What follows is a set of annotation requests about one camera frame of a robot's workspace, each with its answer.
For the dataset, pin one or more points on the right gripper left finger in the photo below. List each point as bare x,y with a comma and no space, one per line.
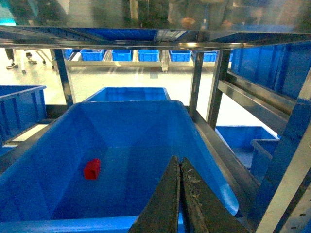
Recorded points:
161,213

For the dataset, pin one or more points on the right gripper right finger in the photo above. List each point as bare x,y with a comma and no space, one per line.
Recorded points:
202,211

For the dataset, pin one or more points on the red toy block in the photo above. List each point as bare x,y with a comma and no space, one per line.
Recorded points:
92,169

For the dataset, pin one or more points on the blue bin middle shelf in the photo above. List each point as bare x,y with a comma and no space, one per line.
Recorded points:
44,190

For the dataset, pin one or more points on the blue bin shelf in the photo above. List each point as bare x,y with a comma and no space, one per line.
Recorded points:
281,68
44,190

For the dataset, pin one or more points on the blue bin right shelf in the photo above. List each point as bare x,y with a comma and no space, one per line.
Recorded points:
281,68

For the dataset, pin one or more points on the steel flow rack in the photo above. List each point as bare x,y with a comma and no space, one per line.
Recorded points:
281,202

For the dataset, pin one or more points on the blue bin lower right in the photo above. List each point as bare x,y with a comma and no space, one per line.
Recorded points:
262,155

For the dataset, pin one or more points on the blue bin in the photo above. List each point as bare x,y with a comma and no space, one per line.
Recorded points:
129,94
262,155
21,107

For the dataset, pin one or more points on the blue bin behind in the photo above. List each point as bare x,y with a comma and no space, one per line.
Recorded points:
129,94

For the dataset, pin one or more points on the blue bin left side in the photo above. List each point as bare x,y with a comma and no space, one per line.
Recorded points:
21,107

